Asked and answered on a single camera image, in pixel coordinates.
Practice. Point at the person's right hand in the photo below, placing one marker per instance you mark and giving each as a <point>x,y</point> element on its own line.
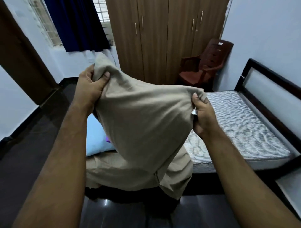
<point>207,119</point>

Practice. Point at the person's left hand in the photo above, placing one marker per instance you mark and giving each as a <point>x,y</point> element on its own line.
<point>87,91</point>

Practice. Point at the light blue pillow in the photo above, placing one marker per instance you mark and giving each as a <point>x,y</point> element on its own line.
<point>96,138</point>

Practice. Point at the purple dotted pillow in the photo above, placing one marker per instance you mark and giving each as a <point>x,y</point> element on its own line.
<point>108,139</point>

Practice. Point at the beige striped bed sheet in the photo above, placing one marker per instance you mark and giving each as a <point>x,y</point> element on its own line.
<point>145,117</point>

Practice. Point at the brown wooden wardrobe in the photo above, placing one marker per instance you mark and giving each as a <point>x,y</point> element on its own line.
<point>152,47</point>

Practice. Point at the person's left forearm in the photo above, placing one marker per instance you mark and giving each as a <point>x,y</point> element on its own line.
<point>58,169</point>

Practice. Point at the person's right forearm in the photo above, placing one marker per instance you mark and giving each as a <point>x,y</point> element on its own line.
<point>247,188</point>

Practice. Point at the white striped mattress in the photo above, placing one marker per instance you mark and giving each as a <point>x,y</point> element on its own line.
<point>247,131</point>

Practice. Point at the maroon plastic chair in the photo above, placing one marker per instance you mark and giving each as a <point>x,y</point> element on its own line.
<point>211,61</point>

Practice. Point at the dark blue curtain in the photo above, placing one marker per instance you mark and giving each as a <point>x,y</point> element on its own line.
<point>77,25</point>

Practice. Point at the white window grille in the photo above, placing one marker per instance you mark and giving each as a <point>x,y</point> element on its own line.
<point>47,30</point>

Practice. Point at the dark wooden bed frame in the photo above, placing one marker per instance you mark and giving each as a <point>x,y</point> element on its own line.
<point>270,75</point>

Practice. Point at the printed wall poster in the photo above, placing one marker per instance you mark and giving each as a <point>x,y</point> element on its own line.
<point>226,16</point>

